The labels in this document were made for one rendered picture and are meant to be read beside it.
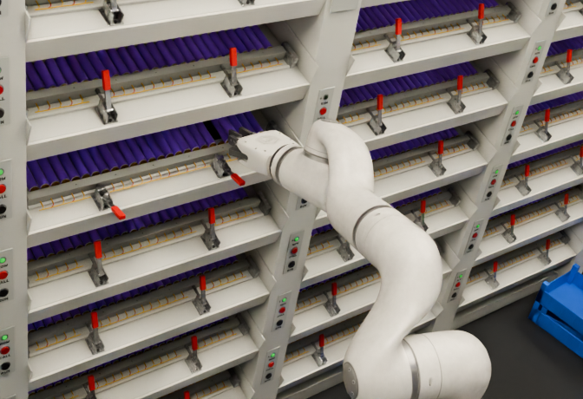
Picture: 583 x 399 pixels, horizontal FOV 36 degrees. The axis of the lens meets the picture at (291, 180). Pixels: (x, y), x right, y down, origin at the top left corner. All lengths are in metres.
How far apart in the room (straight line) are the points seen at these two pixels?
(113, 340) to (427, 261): 0.91
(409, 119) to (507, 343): 1.14
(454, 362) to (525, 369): 1.71
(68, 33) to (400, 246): 0.63
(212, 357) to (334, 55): 0.83
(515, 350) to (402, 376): 1.81
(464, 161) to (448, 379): 1.21
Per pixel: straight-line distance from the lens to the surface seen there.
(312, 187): 1.60
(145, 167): 1.79
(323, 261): 2.29
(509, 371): 3.01
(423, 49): 2.09
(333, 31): 1.83
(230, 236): 2.00
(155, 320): 2.06
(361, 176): 1.52
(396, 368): 1.29
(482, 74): 2.41
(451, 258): 2.70
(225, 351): 2.28
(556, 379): 3.06
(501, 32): 2.29
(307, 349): 2.58
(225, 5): 1.65
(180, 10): 1.61
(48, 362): 1.97
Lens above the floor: 1.98
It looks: 34 degrees down
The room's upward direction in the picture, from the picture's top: 11 degrees clockwise
